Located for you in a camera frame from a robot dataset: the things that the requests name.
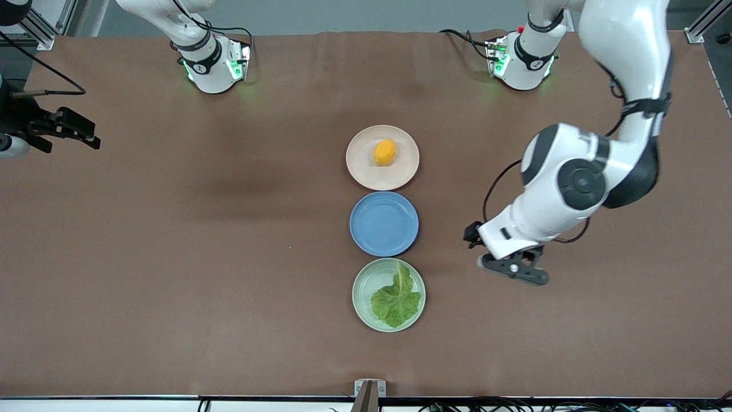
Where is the black base cable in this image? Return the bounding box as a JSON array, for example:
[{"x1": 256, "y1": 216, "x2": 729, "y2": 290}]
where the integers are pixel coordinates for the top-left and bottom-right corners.
[
  {"x1": 439, "y1": 28, "x2": 494, "y2": 61},
  {"x1": 170, "y1": 0, "x2": 256, "y2": 56}
]

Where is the yellow lemon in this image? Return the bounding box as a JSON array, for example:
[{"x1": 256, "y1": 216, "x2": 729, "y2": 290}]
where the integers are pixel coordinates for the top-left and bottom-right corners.
[{"x1": 373, "y1": 138, "x2": 397, "y2": 167}]

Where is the green lettuce leaf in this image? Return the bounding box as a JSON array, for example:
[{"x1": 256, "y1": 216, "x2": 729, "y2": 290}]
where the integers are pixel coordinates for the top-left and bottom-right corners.
[{"x1": 370, "y1": 260, "x2": 422, "y2": 328}]

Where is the blue round plate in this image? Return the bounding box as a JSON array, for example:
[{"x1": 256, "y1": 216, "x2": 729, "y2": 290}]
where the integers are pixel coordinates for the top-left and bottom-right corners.
[{"x1": 349, "y1": 191, "x2": 420, "y2": 258}]

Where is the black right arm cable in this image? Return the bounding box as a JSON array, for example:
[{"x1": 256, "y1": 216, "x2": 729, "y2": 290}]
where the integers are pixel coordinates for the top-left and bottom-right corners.
[{"x1": 0, "y1": 31, "x2": 87, "y2": 98}]

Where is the black right base cable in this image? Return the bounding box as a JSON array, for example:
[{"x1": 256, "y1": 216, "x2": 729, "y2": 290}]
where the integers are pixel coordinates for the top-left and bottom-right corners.
[{"x1": 170, "y1": 0, "x2": 256, "y2": 56}]

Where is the grey metal bracket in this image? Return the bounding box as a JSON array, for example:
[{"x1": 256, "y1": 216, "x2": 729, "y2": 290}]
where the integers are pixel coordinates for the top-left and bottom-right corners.
[{"x1": 354, "y1": 379, "x2": 387, "y2": 398}]

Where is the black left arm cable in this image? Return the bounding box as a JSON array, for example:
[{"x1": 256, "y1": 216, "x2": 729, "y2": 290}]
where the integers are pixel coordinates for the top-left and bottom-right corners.
[{"x1": 482, "y1": 80, "x2": 628, "y2": 245}]

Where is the white table edge rail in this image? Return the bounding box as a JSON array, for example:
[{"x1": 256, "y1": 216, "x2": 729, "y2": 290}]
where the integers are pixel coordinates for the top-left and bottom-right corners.
[{"x1": 0, "y1": 397, "x2": 732, "y2": 412}]

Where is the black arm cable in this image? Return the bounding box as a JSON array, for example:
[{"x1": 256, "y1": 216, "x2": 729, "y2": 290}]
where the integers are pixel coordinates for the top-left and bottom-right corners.
[
  {"x1": 482, "y1": 80, "x2": 628, "y2": 245},
  {"x1": 0, "y1": 31, "x2": 87, "y2": 98}
]

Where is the camera stand pole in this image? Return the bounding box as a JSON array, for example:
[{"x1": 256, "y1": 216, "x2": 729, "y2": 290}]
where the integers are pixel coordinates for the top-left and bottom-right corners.
[{"x1": 352, "y1": 381, "x2": 381, "y2": 412}]

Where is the brown table cover mat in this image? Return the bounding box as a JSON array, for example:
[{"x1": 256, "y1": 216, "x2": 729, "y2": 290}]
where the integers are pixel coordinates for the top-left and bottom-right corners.
[{"x1": 0, "y1": 30, "x2": 732, "y2": 398}]

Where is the black left base cable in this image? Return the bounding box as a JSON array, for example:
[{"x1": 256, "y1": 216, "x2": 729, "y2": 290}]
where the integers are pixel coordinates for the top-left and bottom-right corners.
[{"x1": 439, "y1": 28, "x2": 494, "y2": 61}]

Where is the aluminium frame post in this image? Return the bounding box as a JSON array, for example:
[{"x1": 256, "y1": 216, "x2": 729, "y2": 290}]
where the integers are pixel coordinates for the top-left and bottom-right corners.
[
  {"x1": 14, "y1": 0, "x2": 78, "y2": 51},
  {"x1": 685, "y1": 0, "x2": 732, "y2": 44}
]

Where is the pale green round plate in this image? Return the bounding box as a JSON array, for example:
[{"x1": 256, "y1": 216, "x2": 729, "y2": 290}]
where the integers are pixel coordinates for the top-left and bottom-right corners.
[{"x1": 352, "y1": 257, "x2": 427, "y2": 333}]

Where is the beige round plate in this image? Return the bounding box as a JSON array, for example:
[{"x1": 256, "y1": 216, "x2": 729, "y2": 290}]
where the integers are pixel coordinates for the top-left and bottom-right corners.
[{"x1": 345, "y1": 124, "x2": 420, "y2": 191}]

